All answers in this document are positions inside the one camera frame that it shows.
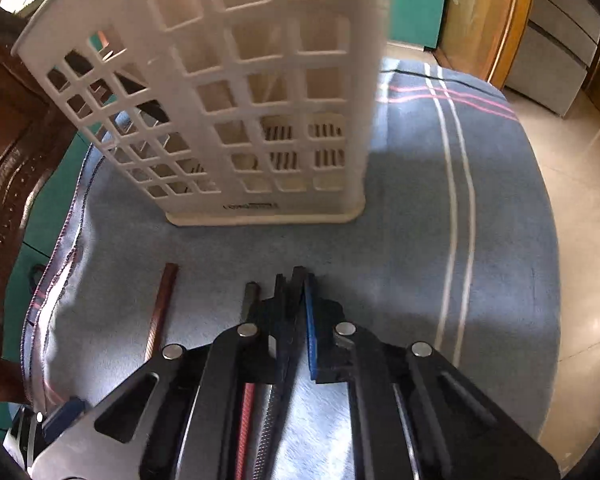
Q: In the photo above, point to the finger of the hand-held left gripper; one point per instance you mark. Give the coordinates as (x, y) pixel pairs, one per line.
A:
(64, 415)

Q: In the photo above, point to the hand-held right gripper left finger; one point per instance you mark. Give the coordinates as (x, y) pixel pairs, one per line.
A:
(205, 385)

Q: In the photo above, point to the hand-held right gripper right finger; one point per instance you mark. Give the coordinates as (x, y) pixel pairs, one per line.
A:
(311, 330)

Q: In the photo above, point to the white plastic utensil basket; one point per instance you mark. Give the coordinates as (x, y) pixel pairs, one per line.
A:
(367, 85)

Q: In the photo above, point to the blue plaid cloth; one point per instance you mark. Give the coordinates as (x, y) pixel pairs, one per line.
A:
(405, 210)

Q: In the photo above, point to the carved wooden chair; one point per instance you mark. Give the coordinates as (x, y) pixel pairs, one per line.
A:
(10, 160)

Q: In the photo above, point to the wooden framed sliding glass door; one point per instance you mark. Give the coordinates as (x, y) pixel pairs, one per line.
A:
(480, 20)

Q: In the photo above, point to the silver refrigerator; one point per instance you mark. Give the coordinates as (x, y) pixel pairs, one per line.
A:
(555, 35)

